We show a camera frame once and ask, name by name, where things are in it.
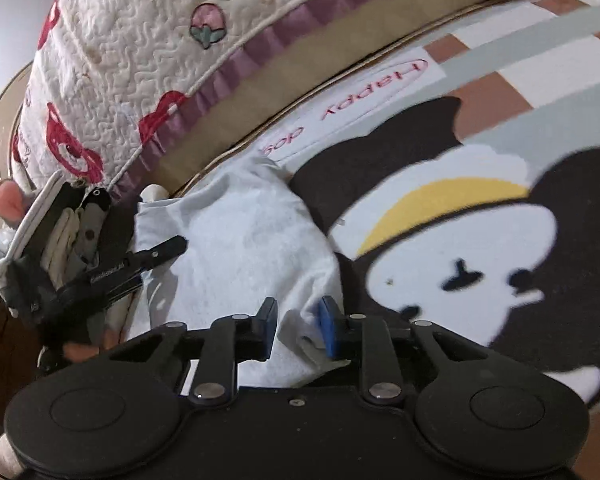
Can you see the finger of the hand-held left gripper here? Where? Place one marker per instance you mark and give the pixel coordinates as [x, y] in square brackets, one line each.
[150, 258]

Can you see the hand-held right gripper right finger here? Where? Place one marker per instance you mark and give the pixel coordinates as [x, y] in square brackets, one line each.
[330, 332]

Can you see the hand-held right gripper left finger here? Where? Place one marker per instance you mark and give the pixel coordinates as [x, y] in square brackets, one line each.
[266, 330]

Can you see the white printed T-shirt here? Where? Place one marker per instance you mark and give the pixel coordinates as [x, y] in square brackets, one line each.
[240, 230]

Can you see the person's left hand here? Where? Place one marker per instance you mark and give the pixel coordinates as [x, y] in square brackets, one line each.
[9, 202]

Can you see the white tube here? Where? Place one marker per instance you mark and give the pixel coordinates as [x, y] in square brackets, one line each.
[154, 193]

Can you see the checkered dog print mat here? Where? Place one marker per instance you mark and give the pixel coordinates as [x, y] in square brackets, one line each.
[480, 220]

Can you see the quilted bedspread red bear print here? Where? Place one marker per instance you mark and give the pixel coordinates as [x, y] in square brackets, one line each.
[155, 50]

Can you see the tan bed base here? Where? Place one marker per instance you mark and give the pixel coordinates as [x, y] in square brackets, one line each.
[330, 45]

